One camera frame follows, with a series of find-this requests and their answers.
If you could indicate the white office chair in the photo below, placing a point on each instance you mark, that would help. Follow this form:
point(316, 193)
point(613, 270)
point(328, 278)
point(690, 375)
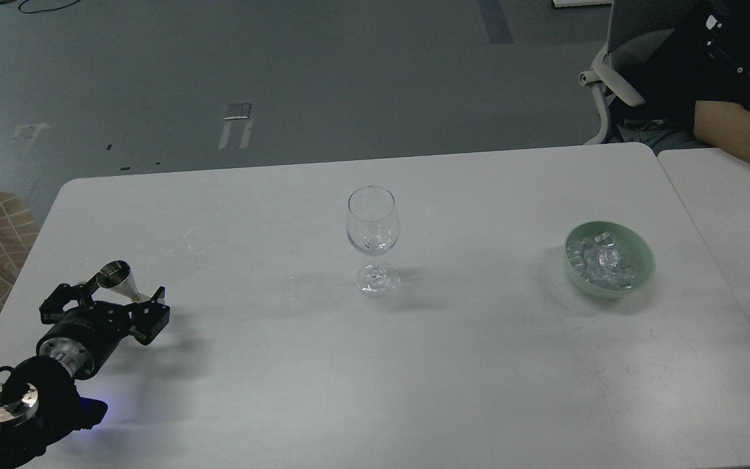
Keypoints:
point(635, 30)

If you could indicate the white adjacent table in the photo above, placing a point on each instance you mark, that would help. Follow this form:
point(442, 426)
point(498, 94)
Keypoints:
point(714, 187)

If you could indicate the black cylindrical left gripper body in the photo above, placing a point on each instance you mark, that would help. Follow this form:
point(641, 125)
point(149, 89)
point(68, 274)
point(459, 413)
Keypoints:
point(83, 338)

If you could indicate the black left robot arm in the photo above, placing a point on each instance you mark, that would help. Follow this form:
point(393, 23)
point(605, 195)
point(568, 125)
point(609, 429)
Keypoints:
point(39, 400)

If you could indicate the person in black shirt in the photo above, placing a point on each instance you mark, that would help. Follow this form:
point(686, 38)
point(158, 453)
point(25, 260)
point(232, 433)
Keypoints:
point(677, 75)

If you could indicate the person's bare forearm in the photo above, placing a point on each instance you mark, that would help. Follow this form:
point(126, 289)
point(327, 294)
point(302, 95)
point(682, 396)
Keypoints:
point(723, 125)

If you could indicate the stainless steel double jigger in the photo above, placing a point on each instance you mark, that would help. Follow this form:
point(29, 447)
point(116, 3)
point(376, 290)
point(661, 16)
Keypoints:
point(117, 276)

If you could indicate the clear ice cubes pile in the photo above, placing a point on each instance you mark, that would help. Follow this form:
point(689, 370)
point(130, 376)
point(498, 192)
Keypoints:
point(598, 260)

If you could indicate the clear wine glass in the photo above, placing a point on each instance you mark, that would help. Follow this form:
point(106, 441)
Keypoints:
point(373, 228)

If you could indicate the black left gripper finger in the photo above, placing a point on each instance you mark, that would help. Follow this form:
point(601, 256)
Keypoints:
point(53, 309)
point(149, 317)

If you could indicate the green bowl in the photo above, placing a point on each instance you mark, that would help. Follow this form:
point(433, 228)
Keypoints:
point(635, 251)

